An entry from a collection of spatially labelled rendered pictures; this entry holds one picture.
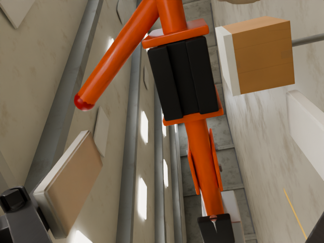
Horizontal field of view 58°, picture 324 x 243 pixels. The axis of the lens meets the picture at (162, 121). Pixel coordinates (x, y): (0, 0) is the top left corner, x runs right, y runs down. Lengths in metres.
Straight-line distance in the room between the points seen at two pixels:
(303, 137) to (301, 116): 0.01
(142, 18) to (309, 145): 0.19
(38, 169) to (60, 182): 4.59
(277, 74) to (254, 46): 0.24
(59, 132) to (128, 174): 3.80
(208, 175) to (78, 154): 0.17
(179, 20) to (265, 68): 1.75
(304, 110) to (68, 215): 0.13
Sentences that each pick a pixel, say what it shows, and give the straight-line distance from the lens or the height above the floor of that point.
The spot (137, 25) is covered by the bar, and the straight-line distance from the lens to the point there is 0.29.
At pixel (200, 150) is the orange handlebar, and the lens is 0.31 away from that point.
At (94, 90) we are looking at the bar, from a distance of 0.32.
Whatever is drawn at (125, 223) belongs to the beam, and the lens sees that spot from 7.76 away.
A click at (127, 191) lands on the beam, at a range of 8.17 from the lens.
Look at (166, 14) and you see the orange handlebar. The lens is 0.27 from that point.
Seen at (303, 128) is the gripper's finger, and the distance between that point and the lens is 0.17.
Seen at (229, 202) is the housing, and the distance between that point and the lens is 0.39.
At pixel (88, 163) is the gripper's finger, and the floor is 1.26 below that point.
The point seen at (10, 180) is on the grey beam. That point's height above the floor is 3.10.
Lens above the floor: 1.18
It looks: 10 degrees up
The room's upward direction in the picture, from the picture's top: 101 degrees counter-clockwise
